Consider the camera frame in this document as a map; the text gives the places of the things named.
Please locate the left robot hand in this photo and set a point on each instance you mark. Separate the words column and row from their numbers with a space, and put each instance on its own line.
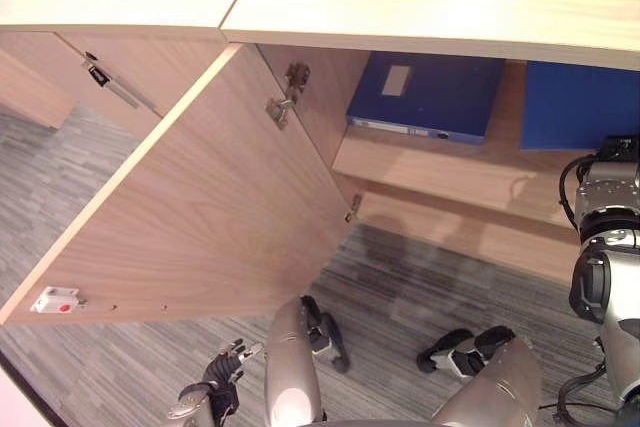
column 222, row 372

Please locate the plain blue box folder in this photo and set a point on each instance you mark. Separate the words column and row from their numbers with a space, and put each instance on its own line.
column 565, row 107

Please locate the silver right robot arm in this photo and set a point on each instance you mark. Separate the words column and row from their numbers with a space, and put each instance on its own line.
column 612, row 197

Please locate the wooden cabinet door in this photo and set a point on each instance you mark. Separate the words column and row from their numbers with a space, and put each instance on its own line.
column 200, row 207

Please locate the wooden cabinet shelf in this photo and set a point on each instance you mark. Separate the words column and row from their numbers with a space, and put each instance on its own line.
column 450, row 172

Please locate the blue box folder with label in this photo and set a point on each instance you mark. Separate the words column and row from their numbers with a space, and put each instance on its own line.
column 435, row 97

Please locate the silver left robot leg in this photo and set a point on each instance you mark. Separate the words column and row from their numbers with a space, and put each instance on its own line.
column 290, row 372

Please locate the silver robot leg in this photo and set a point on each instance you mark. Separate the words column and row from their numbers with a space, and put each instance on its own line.
column 500, row 387
column 290, row 372

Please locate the dark left robot foot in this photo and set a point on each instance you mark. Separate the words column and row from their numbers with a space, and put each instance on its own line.
column 332, row 337

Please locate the dark robot foot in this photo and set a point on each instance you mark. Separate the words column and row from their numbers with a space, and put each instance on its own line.
column 332, row 337
column 465, row 347

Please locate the white latch with red button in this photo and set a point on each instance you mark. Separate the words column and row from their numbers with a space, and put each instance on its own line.
column 52, row 299

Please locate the small silver door hinge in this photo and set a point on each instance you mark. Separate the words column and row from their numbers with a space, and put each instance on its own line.
column 354, row 206

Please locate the dark right robot foot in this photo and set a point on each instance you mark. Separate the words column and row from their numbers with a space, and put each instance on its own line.
column 465, row 347

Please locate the large silver door hinge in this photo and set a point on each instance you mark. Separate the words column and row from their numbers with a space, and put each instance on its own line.
column 286, row 102

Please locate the silver right robot leg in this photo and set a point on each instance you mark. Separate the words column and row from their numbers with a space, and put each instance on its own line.
column 500, row 387

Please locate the black and silver door fitting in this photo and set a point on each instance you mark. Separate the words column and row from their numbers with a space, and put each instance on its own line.
column 102, row 78

